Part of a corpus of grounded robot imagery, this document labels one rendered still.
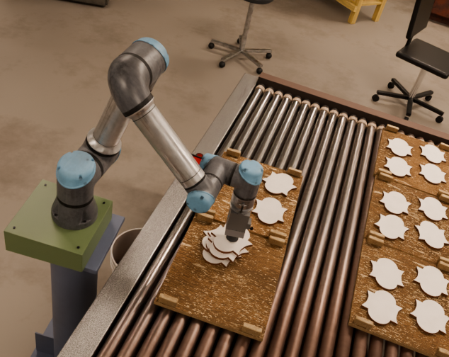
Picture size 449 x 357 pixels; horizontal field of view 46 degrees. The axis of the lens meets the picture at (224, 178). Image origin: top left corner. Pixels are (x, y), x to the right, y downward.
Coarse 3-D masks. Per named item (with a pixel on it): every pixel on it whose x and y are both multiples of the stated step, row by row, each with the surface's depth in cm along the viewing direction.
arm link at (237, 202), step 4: (232, 196) 167; (232, 200) 167; (236, 200) 165; (240, 200) 164; (244, 200) 164; (252, 200) 165; (236, 204) 166; (240, 204) 165; (244, 204) 165; (248, 204) 165; (252, 204) 167; (240, 208) 166; (244, 208) 166; (248, 208) 167
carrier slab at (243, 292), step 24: (192, 240) 184; (264, 240) 190; (192, 264) 175; (240, 264) 179; (264, 264) 181; (168, 288) 166; (192, 288) 168; (216, 288) 170; (240, 288) 172; (264, 288) 173; (192, 312) 161; (216, 312) 163; (240, 312) 165; (264, 312) 166
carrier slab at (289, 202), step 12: (228, 156) 223; (264, 168) 221; (276, 168) 223; (300, 180) 220; (228, 192) 206; (264, 192) 210; (216, 204) 199; (228, 204) 201; (288, 204) 207; (216, 216) 195; (252, 216) 198; (288, 216) 202; (264, 228) 195; (276, 228) 196; (288, 228) 197
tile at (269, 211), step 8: (256, 200) 204; (264, 200) 204; (272, 200) 205; (256, 208) 200; (264, 208) 201; (272, 208) 202; (280, 208) 203; (264, 216) 198; (272, 216) 199; (280, 216) 199; (264, 224) 196; (272, 224) 196
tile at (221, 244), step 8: (216, 232) 181; (248, 232) 184; (216, 240) 178; (224, 240) 179; (240, 240) 180; (248, 240) 182; (216, 248) 176; (224, 248) 176; (232, 248) 177; (240, 248) 177
